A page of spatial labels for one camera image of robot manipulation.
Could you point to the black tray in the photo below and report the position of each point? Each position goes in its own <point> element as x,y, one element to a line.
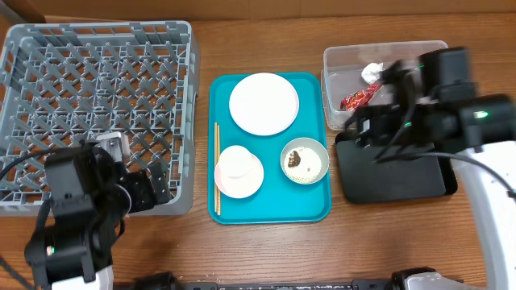
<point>366,182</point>

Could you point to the large white plate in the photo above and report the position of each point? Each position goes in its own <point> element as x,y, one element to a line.
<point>264,104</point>

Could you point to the brown food piece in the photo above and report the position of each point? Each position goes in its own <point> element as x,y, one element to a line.
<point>294,159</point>

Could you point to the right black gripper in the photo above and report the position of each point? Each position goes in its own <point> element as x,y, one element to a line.
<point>364,126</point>

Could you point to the small pink plate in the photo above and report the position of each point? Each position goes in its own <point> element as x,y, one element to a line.
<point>241,187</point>

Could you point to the white napkin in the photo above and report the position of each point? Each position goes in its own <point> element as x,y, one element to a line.
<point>371,73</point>

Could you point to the clear plastic bin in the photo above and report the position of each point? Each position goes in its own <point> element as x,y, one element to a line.
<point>343,65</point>

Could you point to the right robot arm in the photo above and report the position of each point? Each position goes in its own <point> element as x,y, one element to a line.
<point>478,135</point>

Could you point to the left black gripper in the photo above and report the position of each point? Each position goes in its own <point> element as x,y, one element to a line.
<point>144,197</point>

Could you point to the red snack wrapper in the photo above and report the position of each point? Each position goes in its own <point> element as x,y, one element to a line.
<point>359,98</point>

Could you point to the teal serving tray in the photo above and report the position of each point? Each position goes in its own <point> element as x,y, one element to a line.
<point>278,199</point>

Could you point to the grey bowl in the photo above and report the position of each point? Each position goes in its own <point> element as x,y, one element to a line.
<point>310,143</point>

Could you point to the white cup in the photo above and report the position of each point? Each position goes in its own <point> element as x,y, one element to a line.
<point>235,161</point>

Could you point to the grey plastic dish rack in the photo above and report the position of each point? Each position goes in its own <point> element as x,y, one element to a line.
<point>63,83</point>

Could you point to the white rice pile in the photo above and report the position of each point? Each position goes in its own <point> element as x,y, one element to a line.
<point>309,168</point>

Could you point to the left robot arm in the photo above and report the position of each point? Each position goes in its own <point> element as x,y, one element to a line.
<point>76,227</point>

